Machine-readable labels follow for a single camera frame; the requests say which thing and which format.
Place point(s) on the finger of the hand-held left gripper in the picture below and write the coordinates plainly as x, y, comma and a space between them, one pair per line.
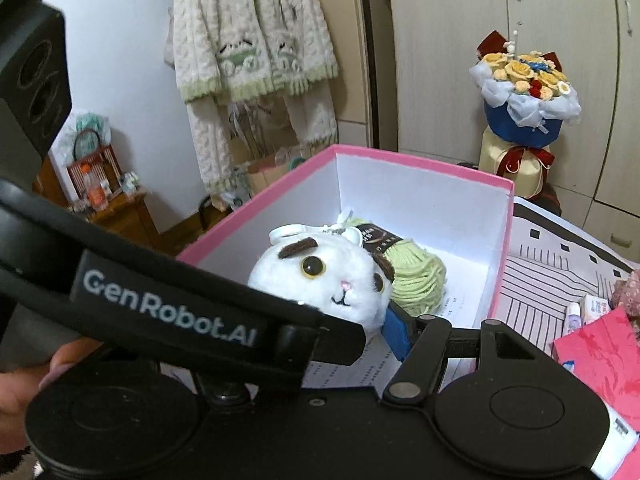
342, 342

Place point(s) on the wooden cabinet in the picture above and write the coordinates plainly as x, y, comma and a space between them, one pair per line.
125, 220

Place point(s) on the red patterned paper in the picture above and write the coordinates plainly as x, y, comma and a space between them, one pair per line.
605, 360

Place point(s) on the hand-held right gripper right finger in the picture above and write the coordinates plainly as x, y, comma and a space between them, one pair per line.
396, 332

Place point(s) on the white box with label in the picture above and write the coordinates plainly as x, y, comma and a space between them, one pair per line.
617, 435

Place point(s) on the green yarn skein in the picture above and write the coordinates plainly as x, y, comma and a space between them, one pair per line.
417, 275

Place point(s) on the person's left hand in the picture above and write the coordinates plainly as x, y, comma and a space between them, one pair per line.
30, 390

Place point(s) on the pink cardboard box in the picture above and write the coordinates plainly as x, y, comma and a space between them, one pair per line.
425, 200

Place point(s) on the orange bottle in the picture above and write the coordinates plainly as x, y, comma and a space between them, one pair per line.
97, 192

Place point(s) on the striped wicker basket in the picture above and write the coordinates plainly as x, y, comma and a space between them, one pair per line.
95, 170

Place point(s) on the dark stool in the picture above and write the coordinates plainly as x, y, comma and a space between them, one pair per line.
550, 195

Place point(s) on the printed paper sheet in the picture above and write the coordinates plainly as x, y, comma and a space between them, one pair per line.
460, 305

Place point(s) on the white green plastic bag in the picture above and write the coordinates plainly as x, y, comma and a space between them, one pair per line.
92, 122

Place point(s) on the small purple bottle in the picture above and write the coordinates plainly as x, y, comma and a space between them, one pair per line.
573, 317

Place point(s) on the yellow flower bouquet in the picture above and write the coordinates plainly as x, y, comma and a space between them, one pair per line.
525, 90

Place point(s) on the cream fuzzy pants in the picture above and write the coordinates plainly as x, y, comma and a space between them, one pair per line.
212, 135

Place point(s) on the floral fabric item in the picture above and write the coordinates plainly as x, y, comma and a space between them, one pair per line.
629, 295

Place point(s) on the beige wardrobe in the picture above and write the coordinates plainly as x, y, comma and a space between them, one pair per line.
440, 50

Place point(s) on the white tissue pack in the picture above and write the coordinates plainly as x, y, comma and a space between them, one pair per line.
597, 309

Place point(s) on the white cat plush toy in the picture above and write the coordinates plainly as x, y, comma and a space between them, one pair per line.
285, 275

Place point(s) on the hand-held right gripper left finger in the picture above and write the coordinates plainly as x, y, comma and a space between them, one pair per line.
227, 395

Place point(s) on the cream knit cardigan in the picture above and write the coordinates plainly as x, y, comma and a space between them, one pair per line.
260, 15

